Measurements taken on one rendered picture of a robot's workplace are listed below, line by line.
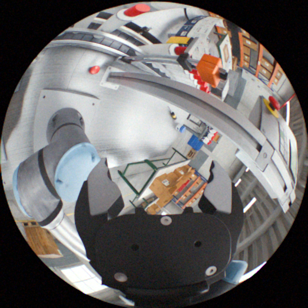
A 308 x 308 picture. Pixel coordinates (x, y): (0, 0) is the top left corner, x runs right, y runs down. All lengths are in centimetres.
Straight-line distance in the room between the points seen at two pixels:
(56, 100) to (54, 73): 12
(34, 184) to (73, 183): 9
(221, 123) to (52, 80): 46
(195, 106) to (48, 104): 36
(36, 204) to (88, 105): 32
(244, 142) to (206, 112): 7
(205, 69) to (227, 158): 774
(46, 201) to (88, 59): 41
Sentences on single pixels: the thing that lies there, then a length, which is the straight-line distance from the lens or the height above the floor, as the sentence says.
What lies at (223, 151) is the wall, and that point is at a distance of 779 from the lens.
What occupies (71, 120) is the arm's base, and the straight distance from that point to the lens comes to 30.
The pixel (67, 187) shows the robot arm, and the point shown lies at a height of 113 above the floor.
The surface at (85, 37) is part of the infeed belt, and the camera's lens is 39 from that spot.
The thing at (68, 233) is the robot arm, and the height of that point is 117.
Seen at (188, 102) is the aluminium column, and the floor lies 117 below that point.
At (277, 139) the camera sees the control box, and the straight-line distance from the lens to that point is 22.
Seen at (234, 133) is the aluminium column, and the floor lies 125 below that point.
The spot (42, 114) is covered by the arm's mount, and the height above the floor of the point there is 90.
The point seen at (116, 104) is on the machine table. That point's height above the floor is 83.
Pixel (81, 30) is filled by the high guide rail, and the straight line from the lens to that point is 32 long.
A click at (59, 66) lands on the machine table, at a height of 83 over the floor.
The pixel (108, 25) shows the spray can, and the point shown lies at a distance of 29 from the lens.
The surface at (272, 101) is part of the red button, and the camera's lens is 28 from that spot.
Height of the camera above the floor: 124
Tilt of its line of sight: 24 degrees down
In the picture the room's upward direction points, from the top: 131 degrees clockwise
